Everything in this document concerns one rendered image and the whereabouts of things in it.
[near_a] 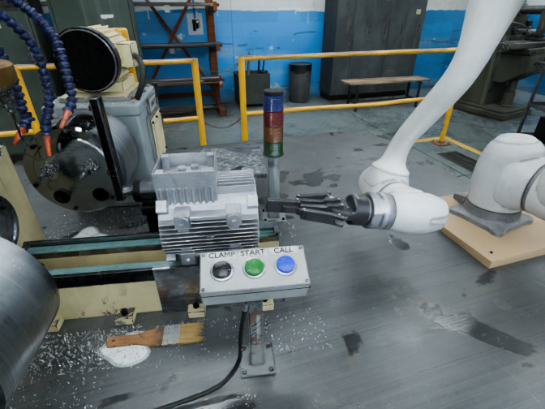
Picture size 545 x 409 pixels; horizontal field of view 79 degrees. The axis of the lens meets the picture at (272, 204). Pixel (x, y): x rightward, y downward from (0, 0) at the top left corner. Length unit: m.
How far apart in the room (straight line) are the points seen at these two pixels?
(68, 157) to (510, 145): 1.19
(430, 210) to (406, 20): 5.84
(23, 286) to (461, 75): 0.86
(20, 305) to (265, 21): 5.67
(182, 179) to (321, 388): 0.48
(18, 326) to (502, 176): 1.14
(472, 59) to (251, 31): 5.25
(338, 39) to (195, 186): 5.40
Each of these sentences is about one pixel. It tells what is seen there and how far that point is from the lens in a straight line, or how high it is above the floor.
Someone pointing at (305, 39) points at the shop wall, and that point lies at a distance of 6.22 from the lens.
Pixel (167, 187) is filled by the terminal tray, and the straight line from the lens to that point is 0.68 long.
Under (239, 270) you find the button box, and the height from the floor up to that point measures 1.06.
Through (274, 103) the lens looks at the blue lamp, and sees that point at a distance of 0.95.
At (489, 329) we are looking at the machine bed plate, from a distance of 0.93.
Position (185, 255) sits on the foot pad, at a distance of 0.71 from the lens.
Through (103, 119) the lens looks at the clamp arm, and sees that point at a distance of 0.84.
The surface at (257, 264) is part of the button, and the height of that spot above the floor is 1.07.
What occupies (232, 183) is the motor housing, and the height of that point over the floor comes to 1.10.
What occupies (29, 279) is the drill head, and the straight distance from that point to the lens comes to 0.60.
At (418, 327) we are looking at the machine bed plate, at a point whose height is 0.80.
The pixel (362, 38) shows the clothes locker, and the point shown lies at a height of 0.97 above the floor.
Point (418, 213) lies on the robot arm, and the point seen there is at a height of 1.01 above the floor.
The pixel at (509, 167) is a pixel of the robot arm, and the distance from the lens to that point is 1.15.
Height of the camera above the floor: 1.42
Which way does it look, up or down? 31 degrees down
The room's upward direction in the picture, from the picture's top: straight up
